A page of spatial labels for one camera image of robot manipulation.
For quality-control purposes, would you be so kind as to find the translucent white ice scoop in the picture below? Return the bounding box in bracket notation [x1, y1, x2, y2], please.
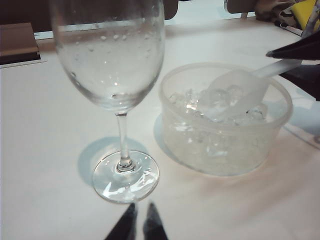
[201, 57, 302, 122]

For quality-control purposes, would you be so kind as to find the wide brown desk partition panel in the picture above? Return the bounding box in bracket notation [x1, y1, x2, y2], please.
[0, 0, 180, 33]

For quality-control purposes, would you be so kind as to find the narrow brown desk partition panel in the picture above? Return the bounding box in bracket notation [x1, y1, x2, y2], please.
[224, 0, 261, 15]

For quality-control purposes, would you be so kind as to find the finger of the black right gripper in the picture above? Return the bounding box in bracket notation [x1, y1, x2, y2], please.
[278, 64, 320, 102]
[265, 31, 320, 61]

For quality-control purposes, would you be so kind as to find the yellow flat object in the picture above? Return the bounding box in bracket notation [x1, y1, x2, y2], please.
[292, 0, 318, 31]

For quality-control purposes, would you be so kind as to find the pile of clear ice cubes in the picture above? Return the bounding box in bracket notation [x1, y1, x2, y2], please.
[166, 86, 270, 159]

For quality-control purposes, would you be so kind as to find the clear wine glass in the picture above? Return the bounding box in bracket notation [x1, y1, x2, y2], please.
[48, 0, 166, 204]

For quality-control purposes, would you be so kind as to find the black and white marker pen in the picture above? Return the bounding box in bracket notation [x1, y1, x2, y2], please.
[274, 20, 305, 36]

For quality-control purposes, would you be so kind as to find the brown mottled cloth bundle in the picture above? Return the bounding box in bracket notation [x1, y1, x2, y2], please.
[254, 0, 311, 26]

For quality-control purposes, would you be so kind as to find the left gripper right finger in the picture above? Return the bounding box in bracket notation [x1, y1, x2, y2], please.
[141, 202, 171, 240]

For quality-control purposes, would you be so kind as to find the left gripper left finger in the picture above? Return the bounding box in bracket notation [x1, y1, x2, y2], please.
[104, 202, 139, 240]

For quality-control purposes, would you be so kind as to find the brown wooden box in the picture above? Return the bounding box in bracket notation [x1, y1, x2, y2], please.
[0, 22, 42, 66]

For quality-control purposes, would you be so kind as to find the translucent round plastic container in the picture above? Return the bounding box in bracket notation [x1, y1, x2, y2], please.
[159, 61, 294, 177]

